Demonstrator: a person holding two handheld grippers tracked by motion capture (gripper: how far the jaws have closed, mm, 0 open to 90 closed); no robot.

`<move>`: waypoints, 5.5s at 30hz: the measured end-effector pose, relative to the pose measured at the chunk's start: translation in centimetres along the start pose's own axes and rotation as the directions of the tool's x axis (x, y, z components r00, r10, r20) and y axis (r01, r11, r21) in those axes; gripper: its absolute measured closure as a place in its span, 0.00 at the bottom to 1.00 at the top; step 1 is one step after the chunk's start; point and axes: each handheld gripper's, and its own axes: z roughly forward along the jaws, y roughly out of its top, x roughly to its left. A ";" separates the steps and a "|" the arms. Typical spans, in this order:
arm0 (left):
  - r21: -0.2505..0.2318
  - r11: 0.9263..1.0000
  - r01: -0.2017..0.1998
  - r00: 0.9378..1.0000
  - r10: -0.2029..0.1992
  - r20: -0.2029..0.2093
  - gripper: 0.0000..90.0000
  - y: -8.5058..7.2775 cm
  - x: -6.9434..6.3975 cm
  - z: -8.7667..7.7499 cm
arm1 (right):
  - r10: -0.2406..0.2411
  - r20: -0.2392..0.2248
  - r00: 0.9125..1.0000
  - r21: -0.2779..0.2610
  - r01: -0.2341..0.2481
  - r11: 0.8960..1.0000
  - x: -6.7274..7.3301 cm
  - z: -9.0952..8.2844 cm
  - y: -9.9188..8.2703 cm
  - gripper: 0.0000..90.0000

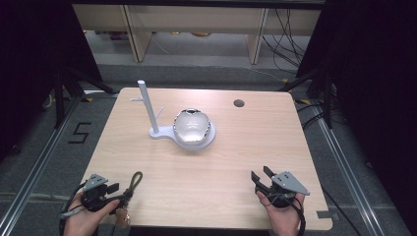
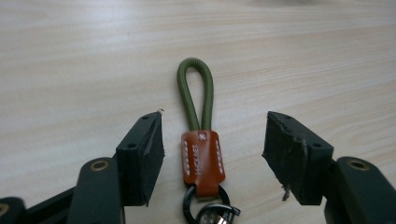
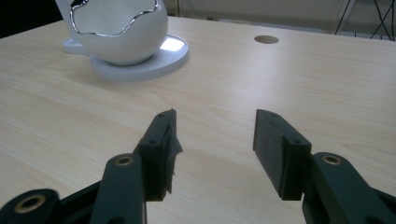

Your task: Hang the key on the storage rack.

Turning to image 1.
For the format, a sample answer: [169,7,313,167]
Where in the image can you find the shiny metal bowl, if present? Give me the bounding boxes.
[172,108,212,147]

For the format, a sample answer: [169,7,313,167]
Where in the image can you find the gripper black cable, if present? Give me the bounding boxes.
[268,192,308,236]
[58,181,87,236]

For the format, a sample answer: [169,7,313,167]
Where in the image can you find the grey cable plug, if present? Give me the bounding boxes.
[58,208,84,220]

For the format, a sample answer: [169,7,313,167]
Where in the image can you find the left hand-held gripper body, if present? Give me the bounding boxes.
[80,173,114,212]

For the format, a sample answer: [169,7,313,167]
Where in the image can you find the white peg stand with dish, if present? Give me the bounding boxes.
[129,79,217,152]

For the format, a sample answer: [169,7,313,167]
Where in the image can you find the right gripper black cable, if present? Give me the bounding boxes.
[268,192,308,236]

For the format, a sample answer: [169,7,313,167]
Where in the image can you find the green cord keychain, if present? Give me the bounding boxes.
[114,170,145,230]

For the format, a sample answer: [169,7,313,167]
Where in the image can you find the thin black floor cable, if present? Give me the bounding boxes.
[320,185,363,236]

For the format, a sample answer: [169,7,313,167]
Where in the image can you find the black floor cables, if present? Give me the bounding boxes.
[295,103,345,131]

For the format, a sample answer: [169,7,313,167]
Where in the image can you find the person's right hand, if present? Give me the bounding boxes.
[256,191,307,236]

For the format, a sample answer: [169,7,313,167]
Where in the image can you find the bundle of hanging black cables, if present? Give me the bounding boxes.
[261,8,312,75]

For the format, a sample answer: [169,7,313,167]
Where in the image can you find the silver metal floor rail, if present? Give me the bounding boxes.
[313,103,386,236]
[0,93,83,236]

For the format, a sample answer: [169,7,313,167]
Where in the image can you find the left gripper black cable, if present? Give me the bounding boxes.
[58,181,87,236]

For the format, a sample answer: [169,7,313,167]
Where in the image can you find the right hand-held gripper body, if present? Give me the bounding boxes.
[255,169,311,209]

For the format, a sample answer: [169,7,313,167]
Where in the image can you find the light wooden furniture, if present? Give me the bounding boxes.
[72,3,323,66]

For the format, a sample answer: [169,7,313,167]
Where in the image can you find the grey tape piece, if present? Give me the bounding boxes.
[316,209,340,221]

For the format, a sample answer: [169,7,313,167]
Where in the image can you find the black curtain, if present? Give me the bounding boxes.
[0,0,103,161]
[296,0,417,236]

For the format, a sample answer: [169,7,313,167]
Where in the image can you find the black metal stand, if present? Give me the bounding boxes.
[52,64,116,130]
[277,68,334,130]

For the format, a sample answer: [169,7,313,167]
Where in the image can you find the person's left hand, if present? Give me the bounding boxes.
[63,192,121,236]

